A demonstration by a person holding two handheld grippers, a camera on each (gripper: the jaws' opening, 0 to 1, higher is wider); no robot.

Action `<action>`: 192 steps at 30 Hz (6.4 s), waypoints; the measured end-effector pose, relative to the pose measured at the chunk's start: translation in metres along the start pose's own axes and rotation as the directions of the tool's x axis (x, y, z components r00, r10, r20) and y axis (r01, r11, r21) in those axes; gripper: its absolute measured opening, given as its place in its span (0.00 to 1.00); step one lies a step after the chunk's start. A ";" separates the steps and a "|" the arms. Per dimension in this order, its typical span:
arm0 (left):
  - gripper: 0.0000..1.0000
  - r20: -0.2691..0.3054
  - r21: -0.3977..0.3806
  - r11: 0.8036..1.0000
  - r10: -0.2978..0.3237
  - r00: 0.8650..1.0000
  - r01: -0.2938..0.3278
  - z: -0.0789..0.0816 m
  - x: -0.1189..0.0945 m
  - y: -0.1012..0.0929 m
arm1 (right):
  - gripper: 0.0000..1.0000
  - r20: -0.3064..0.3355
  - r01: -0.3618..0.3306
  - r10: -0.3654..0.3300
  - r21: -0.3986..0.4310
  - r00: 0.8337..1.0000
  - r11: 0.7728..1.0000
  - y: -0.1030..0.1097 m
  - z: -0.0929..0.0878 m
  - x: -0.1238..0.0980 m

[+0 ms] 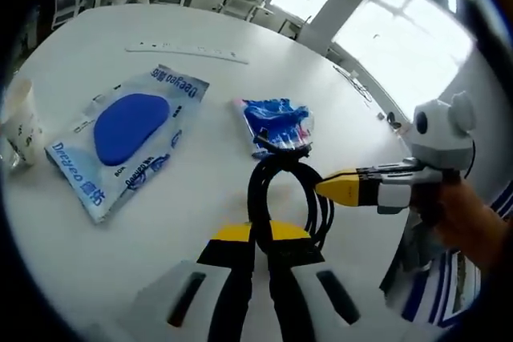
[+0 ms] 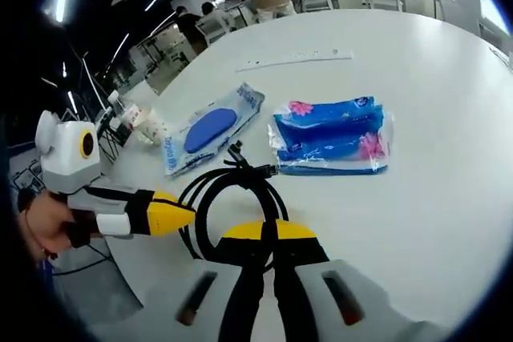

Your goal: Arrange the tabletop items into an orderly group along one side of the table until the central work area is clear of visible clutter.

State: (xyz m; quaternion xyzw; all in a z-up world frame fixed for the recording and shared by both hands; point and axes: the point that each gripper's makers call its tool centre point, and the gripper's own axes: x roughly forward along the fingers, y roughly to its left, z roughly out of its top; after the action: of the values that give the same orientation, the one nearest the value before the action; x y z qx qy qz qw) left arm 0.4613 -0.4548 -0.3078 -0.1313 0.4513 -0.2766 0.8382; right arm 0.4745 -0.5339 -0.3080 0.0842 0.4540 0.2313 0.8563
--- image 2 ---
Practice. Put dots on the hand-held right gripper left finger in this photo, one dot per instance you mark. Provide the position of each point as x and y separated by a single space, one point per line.
236 278

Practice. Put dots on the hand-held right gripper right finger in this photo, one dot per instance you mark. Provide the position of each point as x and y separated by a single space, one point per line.
300 278

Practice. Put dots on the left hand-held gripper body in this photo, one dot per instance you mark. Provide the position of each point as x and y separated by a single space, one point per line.
64 150

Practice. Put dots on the floral white paper cup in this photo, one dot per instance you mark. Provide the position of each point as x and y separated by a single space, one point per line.
154 127

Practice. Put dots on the clear plastic water bottle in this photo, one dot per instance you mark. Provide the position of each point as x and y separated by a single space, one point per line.
132 115

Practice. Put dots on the wipes packet with blue oval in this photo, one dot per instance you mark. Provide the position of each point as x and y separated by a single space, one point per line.
210 129

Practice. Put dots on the blue floral tissue pack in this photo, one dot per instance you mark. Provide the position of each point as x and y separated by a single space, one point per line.
328 138

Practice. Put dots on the person's left hand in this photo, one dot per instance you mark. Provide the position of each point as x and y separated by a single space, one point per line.
48 222

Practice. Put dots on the white table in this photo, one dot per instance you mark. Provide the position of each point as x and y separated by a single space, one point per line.
401 238

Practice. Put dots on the white table socket strip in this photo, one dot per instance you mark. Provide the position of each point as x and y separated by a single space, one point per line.
296 57

